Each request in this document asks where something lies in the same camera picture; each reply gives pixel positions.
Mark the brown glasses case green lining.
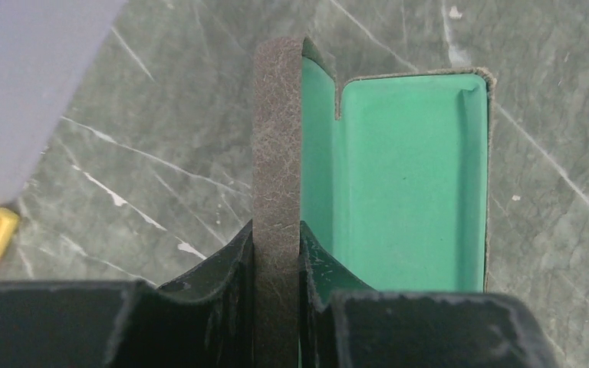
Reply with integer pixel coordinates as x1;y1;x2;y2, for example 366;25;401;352
252;37;495;367

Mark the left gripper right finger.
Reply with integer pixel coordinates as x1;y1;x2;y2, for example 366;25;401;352
299;223;558;367

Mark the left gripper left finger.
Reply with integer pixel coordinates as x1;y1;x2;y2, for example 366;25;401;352
0;224;253;367

